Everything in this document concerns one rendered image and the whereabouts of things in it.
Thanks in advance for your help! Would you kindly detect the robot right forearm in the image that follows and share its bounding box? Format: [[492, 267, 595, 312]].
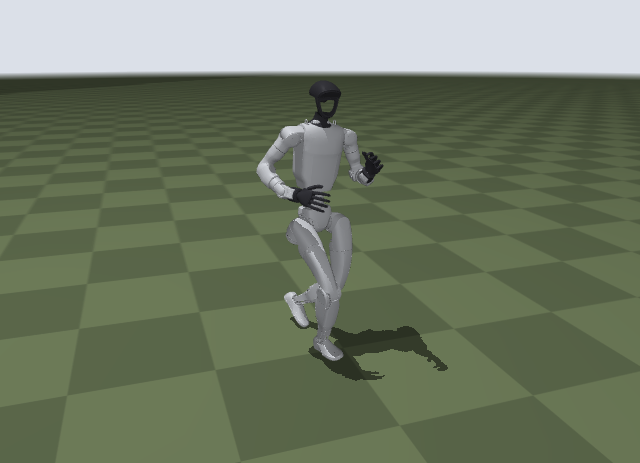
[[257, 163, 295, 199]]

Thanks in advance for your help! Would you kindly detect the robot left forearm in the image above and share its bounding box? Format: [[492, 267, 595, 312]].
[[355, 166, 374, 186]]

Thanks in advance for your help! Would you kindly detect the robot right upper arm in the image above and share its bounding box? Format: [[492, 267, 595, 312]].
[[256, 126, 305, 175]]

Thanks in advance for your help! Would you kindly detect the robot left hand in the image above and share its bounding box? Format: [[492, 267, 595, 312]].
[[360, 152, 383, 183]]

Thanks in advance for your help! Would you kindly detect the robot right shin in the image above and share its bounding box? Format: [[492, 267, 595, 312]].
[[315, 287, 340, 344]]

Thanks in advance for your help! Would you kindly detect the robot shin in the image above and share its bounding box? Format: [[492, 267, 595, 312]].
[[293, 283, 320, 305], [315, 287, 340, 344]]

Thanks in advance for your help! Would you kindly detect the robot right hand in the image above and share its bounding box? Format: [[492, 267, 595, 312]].
[[287, 185, 331, 213]]

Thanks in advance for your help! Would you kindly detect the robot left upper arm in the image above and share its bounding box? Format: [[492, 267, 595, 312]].
[[342, 128, 363, 181]]

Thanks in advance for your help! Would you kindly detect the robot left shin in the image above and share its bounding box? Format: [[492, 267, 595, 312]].
[[293, 283, 320, 305]]

